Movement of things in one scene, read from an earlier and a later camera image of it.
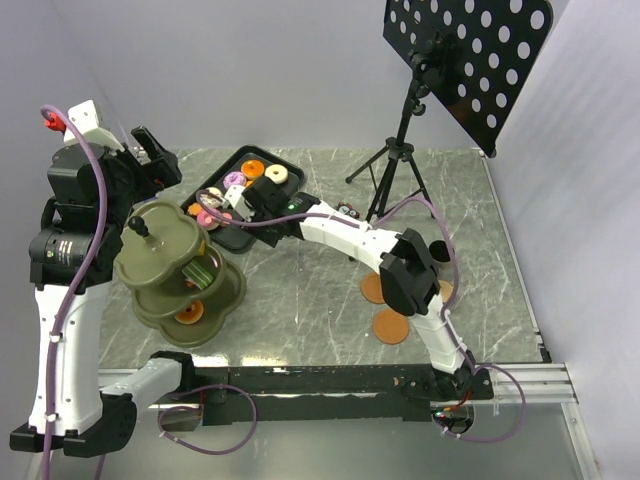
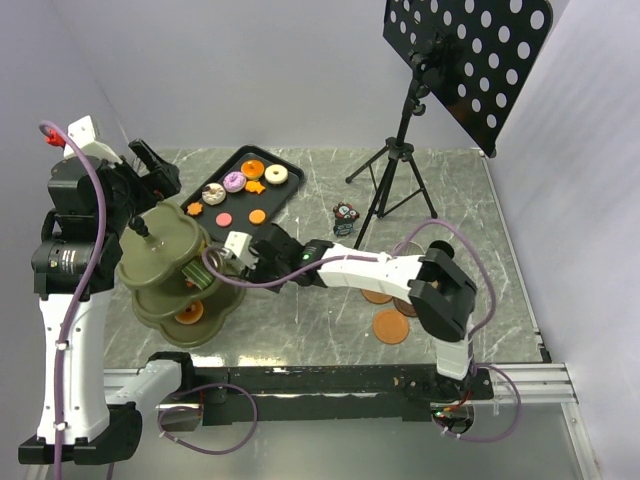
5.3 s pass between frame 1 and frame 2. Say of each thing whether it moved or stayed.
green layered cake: stayed
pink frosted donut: moved
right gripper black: moved
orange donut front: stayed
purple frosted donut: stayed
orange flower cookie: stayed
